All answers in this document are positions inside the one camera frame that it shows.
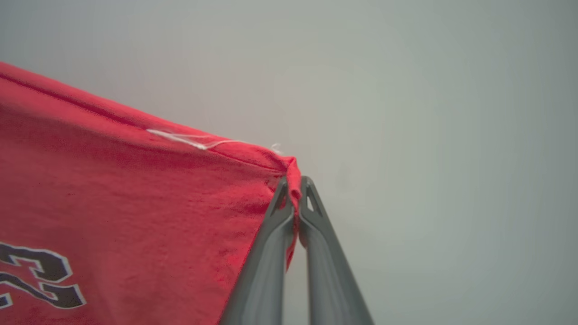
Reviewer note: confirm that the red Bulls basketball jersey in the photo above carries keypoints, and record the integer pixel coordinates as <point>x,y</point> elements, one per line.
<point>135,216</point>

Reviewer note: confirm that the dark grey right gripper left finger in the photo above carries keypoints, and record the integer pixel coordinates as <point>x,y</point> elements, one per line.
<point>262,280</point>

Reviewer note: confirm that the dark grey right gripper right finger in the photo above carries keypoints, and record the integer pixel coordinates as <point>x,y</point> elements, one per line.
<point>334,280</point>

